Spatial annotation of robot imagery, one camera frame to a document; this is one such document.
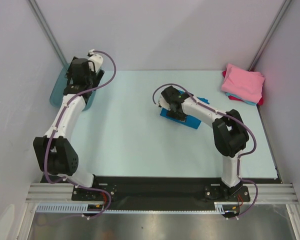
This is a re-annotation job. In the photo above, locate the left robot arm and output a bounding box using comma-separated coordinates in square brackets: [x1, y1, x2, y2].
[33, 53, 104, 200]

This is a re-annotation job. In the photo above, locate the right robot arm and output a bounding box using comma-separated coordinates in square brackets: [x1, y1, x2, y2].
[158, 85, 249, 201]

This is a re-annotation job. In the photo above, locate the teal translucent plastic bin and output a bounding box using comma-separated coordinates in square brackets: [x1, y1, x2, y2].
[49, 64, 105, 111]

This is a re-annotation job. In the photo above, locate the pink folded t-shirt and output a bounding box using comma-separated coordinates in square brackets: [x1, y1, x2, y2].
[220, 62, 266, 103]

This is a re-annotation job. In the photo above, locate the light blue folded t-shirt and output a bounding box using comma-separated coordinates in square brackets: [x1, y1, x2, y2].
[225, 92, 257, 106]

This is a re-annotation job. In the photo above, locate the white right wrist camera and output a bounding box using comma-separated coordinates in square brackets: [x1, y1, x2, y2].
[157, 95, 170, 111]

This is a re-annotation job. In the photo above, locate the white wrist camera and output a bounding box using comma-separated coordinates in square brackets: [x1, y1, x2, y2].
[157, 95, 170, 111]
[87, 49, 104, 74]

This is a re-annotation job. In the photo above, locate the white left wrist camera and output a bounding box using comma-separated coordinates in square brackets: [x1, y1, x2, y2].
[87, 49, 104, 74]

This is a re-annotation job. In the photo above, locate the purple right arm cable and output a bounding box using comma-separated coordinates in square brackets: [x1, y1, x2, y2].
[152, 83, 259, 221]

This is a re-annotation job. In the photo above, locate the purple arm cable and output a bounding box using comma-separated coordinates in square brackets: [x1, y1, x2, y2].
[152, 83, 259, 221]
[43, 49, 117, 221]

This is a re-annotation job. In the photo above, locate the left aluminium frame post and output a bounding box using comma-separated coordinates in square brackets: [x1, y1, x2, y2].
[26, 0, 68, 68]

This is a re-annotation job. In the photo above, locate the aluminium frame post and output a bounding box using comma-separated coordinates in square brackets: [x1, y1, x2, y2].
[247, 0, 294, 71]
[26, 0, 68, 68]

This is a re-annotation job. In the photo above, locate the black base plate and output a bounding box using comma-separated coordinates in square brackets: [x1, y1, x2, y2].
[39, 175, 283, 212]

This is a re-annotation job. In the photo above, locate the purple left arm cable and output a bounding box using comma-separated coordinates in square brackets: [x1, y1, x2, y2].
[43, 49, 117, 221]

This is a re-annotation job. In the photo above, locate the white slotted cable duct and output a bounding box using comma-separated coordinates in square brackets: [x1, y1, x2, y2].
[36, 203, 238, 215]

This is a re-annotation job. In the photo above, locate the aluminium front rail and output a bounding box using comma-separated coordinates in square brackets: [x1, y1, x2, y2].
[25, 183, 299, 205]

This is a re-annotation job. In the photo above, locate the right aluminium frame post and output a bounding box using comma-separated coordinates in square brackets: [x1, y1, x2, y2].
[247, 0, 294, 71]

